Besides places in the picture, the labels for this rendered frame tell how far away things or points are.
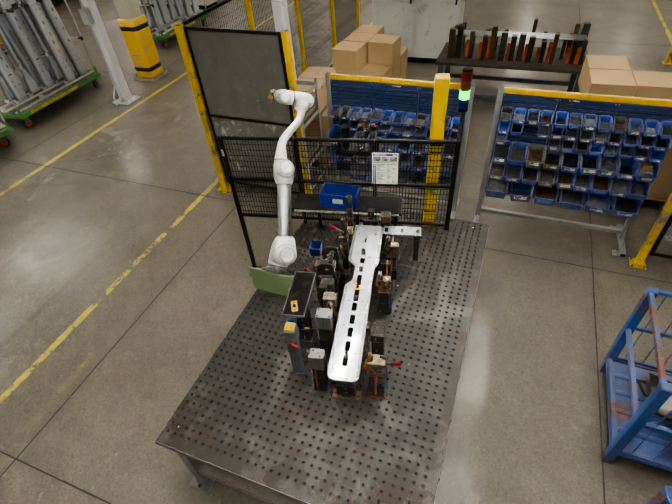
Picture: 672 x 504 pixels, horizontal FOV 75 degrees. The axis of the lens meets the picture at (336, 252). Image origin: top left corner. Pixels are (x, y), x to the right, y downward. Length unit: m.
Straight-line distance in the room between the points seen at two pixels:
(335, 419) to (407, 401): 0.45
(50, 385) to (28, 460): 0.64
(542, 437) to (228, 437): 2.20
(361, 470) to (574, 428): 1.77
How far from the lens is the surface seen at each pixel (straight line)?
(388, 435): 2.77
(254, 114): 5.07
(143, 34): 9.96
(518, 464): 3.59
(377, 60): 7.22
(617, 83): 5.26
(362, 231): 3.42
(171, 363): 4.20
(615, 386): 3.95
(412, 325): 3.18
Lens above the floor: 3.21
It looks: 43 degrees down
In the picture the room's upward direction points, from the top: 5 degrees counter-clockwise
